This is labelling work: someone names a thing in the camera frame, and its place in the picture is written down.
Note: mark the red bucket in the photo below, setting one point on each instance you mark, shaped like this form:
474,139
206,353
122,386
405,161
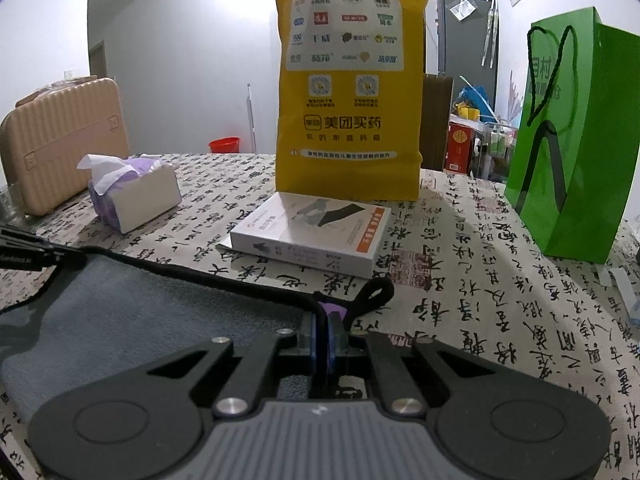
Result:
225,145

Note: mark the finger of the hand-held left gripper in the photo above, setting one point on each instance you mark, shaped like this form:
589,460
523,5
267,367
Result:
45,254

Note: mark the yellow paper bag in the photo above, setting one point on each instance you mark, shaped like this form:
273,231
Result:
350,85

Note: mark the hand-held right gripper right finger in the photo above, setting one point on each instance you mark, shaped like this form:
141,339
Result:
332,346

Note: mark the green paper bag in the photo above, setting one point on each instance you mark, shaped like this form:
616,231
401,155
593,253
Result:
585,150

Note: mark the dark refrigerator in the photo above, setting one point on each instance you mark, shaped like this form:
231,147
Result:
465,45

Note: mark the grey towel with black edge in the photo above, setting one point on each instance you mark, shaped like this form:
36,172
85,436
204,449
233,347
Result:
125,310

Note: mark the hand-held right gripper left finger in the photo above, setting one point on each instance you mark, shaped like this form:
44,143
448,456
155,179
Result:
314,341

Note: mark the red gift box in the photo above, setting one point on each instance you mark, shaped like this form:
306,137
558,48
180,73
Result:
461,147

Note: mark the calligraphy printed tablecloth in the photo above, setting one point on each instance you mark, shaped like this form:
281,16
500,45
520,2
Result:
475,310

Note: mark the beige suitcase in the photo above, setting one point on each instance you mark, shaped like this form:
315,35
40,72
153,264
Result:
60,145

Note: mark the brown cardboard box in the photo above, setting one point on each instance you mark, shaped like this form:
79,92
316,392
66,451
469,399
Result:
437,120

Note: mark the white tissue box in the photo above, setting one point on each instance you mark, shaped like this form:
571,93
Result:
142,195

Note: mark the clear folded umbrella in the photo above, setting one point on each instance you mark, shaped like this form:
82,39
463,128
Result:
491,35

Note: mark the blue bag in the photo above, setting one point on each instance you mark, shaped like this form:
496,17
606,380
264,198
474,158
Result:
475,100

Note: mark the white flat box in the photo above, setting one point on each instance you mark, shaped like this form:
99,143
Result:
310,235

